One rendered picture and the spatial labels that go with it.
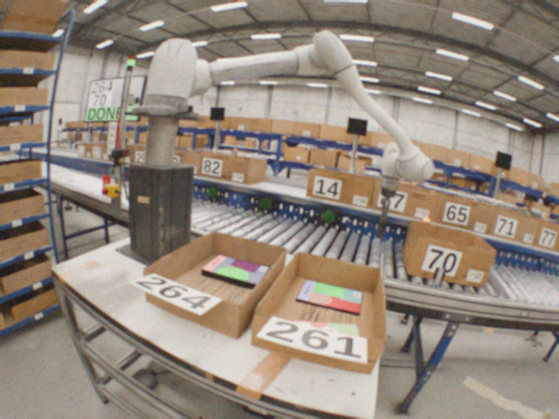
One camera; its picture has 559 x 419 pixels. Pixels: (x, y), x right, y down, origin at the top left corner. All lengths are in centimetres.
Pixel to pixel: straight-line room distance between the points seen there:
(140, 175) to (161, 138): 14
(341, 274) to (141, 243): 69
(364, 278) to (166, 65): 93
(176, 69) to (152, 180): 36
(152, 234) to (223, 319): 44
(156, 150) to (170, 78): 24
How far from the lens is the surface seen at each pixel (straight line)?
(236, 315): 61
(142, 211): 96
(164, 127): 92
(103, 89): 199
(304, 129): 637
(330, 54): 111
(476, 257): 123
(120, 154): 157
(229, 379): 57
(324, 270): 91
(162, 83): 91
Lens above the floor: 119
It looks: 14 degrees down
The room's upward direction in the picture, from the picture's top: 7 degrees clockwise
